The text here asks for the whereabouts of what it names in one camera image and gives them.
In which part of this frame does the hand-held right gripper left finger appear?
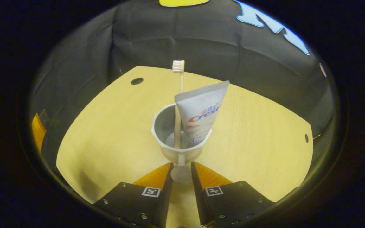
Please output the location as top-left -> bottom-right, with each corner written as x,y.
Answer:
93,162 -> 174,228

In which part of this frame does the wooden desktop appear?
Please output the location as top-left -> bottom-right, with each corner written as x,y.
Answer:
56,66 -> 314,228

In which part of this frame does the black backdrop cloth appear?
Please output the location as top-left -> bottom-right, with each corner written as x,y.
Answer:
30,0 -> 335,165

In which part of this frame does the white cup with wooden handle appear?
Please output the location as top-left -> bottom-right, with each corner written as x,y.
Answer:
151,103 -> 213,183

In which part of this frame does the beige toothbrush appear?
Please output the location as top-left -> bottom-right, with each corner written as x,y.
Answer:
172,60 -> 185,149

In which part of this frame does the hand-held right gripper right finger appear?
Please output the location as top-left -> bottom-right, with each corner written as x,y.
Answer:
190,161 -> 275,227

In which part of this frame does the white toothpaste tube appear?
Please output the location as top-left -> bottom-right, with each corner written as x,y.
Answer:
174,80 -> 230,148

